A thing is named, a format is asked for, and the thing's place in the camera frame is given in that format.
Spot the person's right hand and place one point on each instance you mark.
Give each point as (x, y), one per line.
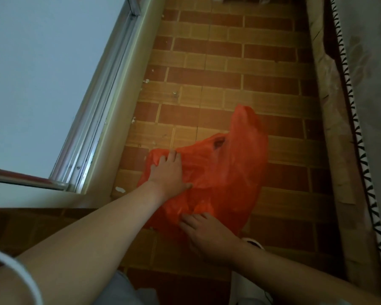
(209, 241)

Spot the person's left hand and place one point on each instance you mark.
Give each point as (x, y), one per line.
(170, 179)

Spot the red plastic bag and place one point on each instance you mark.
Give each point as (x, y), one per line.
(228, 161)

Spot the person's right forearm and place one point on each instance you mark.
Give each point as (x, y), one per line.
(298, 279)

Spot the person's left forearm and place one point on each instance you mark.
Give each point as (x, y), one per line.
(76, 250)

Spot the white right slipper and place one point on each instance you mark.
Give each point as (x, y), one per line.
(244, 289)

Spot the grey trousers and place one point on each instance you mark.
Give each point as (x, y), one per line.
(123, 292)

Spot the white sliding door wardrobe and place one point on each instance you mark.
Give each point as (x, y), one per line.
(50, 92)

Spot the white quilted mattress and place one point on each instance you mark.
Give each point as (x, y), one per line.
(374, 92)

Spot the dark brown bed frame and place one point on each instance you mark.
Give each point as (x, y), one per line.
(336, 139)

